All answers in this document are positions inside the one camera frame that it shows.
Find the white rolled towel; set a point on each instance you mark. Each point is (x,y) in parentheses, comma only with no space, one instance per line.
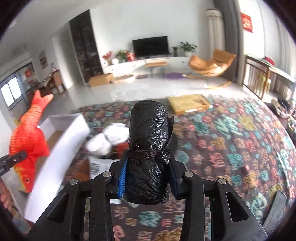
(112,135)

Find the white storage box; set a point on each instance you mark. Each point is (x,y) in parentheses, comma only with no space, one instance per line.
(65,133)

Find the orange fish plush toy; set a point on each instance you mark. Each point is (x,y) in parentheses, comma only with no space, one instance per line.
(30,138)

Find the small wooden bench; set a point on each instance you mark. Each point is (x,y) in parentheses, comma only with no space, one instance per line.
(152,65)

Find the round wooden tray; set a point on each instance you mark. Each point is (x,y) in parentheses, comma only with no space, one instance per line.
(123,79)

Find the purple round floor mat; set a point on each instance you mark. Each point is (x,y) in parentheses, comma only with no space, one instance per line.
(174,75)

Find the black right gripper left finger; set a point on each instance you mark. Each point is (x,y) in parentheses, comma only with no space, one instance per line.
(63,219)

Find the black plastic bag roll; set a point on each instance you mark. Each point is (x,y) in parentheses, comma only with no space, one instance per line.
(148,161)

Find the wooden dining chair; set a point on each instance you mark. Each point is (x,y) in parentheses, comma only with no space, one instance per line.
(56,82)

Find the white tv cabinet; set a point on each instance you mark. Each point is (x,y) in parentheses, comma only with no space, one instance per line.
(175,64)

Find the white standing air conditioner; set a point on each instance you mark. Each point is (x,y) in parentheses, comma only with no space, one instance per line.
(216,30)

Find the black display cabinet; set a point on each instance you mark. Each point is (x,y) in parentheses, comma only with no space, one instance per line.
(85,46)

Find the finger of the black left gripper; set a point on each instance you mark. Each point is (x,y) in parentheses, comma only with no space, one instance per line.
(7,162)

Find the green potted plant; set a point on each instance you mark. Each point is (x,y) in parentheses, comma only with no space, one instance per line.
(187,48)

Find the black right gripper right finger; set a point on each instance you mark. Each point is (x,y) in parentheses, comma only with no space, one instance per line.
(231,218)

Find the cardboard box on floor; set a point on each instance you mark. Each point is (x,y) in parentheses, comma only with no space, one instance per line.
(101,80)

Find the red flower arrangement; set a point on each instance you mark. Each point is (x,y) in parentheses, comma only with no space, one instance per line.
(107,57)

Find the red wall decoration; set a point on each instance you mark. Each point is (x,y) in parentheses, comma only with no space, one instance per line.
(246,22)

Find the wooden slatted chair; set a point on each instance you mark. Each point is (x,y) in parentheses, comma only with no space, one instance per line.
(256,75)

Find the yellow flat box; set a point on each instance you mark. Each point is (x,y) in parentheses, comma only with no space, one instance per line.
(188,103)

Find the black television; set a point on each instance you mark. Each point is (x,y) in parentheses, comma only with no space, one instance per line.
(154,46)

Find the white barcode package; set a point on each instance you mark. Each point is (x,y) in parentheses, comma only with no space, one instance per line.
(98,166)

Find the orange lounge chair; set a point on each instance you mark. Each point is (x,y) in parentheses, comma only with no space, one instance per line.
(213,67)

